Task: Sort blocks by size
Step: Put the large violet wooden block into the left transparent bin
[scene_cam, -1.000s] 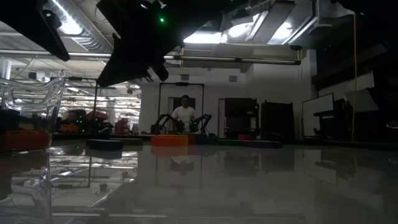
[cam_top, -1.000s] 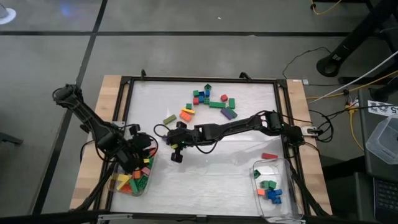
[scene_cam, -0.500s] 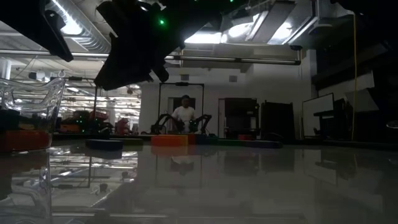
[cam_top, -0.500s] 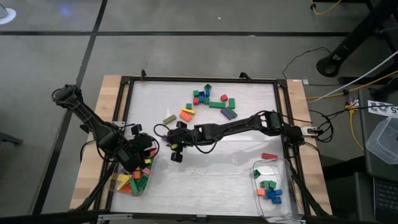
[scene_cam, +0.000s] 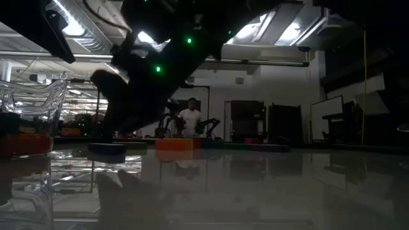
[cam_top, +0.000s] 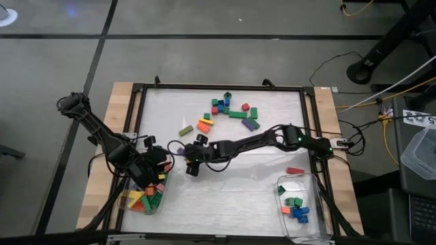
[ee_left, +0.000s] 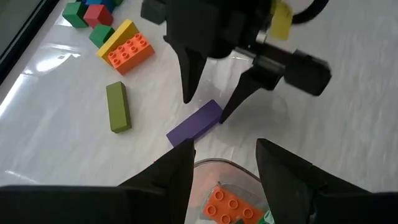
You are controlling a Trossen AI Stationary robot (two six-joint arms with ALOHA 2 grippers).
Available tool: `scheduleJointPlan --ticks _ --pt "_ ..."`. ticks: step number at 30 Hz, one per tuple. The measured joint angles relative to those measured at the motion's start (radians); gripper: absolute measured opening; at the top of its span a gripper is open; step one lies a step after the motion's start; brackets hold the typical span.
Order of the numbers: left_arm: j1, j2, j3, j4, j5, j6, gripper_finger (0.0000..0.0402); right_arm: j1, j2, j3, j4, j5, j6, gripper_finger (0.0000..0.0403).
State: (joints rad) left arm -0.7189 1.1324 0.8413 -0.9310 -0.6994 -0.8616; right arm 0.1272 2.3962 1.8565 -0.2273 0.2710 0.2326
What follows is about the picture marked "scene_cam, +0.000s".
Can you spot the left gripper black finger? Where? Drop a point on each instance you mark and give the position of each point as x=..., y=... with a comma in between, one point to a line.
x=108, y=138

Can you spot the purple long plain block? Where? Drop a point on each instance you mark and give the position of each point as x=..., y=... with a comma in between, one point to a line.
x=107, y=148

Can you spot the olive long plain block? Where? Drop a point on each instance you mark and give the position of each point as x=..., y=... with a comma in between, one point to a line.
x=135, y=145

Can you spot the orange-red two-by-four brick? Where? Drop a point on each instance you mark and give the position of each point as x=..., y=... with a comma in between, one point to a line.
x=174, y=144

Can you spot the red small square block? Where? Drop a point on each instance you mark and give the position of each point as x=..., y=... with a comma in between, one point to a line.
x=251, y=140
x=197, y=142

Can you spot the blue small square brick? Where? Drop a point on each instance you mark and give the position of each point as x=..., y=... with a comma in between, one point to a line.
x=211, y=143

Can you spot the orange two-by-four brick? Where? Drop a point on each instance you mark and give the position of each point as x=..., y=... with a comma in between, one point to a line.
x=25, y=143

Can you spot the green long plain block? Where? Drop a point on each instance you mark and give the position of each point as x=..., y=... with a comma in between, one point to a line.
x=238, y=146

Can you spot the purple wide long block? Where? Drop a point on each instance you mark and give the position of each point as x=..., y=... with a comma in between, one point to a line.
x=271, y=148

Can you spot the black background robot arm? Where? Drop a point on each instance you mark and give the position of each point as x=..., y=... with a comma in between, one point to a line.
x=209, y=124
x=166, y=126

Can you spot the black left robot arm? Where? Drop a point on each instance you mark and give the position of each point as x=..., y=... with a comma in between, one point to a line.
x=175, y=19

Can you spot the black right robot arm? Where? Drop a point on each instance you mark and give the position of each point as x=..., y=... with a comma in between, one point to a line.
x=367, y=12

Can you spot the person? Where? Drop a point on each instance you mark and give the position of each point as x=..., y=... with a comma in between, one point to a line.
x=191, y=118

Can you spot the ceiling light panel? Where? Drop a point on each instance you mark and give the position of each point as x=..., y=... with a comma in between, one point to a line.
x=145, y=36

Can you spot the clear plastic bin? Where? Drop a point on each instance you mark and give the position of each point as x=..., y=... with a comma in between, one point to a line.
x=32, y=96

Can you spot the black cabinet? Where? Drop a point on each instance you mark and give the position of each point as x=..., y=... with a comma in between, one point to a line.
x=285, y=121
x=247, y=118

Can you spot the white glossy table sheet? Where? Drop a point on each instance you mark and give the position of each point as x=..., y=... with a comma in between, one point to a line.
x=223, y=191

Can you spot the long horizontal ceiling pipe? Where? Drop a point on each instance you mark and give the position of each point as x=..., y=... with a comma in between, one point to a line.
x=271, y=62

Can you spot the whiteboard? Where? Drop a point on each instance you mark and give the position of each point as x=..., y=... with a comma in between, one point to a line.
x=326, y=115

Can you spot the black background rig frame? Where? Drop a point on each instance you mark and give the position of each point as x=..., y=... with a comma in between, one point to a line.
x=208, y=96
x=76, y=80

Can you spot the large silver ribbed duct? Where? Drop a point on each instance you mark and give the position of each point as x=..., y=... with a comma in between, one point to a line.
x=86, y=41

